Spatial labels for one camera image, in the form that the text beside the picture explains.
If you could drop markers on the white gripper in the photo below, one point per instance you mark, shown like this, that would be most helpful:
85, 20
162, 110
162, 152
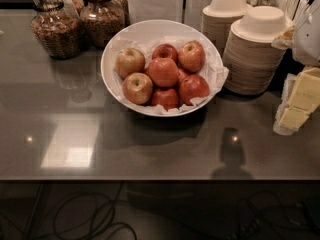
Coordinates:
309, 40

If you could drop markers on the red apple front right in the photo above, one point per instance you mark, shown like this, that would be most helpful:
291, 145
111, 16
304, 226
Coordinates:
193, 86

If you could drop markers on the red apple back right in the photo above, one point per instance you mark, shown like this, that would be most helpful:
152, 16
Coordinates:
191, 56

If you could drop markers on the small hidden red apple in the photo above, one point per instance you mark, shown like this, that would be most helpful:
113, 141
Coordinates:
183, 74

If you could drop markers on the red apple front centre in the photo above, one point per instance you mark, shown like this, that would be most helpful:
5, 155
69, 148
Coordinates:
168, 98

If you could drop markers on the red apple back centre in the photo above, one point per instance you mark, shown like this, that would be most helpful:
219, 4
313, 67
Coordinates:
165, 51

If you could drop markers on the white bowl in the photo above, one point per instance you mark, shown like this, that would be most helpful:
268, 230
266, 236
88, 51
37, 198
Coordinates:
156, 29

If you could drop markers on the yellow-red apple front left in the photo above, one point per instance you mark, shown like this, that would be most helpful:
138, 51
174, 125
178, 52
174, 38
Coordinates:
137, 88

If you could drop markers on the yellow-red apple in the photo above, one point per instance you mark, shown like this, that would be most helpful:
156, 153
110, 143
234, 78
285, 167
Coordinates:
128, 61
137, 88

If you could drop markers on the yellow-red apple back left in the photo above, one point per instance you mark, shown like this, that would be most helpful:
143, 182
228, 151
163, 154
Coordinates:
128, 61

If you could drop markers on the front stack paper bowls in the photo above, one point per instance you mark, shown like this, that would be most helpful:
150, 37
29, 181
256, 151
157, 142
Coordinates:
249, 54

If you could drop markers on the stack paper bowls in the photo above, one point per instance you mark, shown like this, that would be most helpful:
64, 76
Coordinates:
249, 54
218, 17

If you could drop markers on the white paper liner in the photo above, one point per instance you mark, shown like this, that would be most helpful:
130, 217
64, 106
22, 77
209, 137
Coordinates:
213, 72

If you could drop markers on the rear stack paper bowls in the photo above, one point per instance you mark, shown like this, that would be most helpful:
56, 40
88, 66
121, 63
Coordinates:
218, 17

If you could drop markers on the right glass granola jar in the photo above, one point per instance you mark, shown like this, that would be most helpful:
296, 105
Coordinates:
102, 19

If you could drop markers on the glass granola jar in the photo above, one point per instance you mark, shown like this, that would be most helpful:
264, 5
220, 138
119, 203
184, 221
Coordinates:
56, 31
102, 19

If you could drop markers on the left glass granola jar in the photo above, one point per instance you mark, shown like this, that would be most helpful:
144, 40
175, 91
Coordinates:
56, 31

